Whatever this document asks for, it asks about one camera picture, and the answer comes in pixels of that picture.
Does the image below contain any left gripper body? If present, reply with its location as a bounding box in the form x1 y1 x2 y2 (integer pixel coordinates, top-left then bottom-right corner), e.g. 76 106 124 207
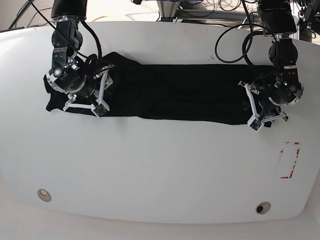
238 81 289 125

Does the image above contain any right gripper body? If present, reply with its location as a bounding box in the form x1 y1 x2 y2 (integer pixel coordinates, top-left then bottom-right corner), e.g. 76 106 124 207
62 64 115 112

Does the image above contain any black t-shirt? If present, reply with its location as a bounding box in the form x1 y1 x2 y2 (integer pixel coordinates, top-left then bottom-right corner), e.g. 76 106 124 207
42 51 281 128

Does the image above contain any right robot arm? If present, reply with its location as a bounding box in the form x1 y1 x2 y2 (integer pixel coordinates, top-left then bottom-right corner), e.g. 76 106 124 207
43 0 114 118

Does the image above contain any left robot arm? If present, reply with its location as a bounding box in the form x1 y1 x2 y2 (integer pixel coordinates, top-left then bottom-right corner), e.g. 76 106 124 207
213 0 304 131

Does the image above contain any red tape rectangle marking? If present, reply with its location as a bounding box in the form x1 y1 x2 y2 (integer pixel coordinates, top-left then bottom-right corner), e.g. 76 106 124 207
277 141 301 179

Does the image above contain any right table grommet hole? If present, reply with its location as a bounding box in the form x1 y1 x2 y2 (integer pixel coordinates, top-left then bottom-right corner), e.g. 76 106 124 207
255 201 271 215

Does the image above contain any table grommet hole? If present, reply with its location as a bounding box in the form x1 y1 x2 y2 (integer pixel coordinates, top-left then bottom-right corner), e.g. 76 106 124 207
37 189 52 203
255 201 271 215

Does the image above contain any left table grommet hole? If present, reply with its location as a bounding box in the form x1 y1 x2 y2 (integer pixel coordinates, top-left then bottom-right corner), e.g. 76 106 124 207
37 189 52 203

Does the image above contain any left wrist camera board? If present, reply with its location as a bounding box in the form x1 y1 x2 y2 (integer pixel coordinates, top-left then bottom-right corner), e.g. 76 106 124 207
247 115 264 132

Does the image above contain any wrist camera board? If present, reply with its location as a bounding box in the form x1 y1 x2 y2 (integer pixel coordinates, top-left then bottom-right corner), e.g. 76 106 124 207
247 115 264 132
91 102 110 119

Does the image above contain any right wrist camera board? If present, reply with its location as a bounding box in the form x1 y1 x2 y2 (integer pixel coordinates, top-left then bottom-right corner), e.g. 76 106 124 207
91 102 110 119

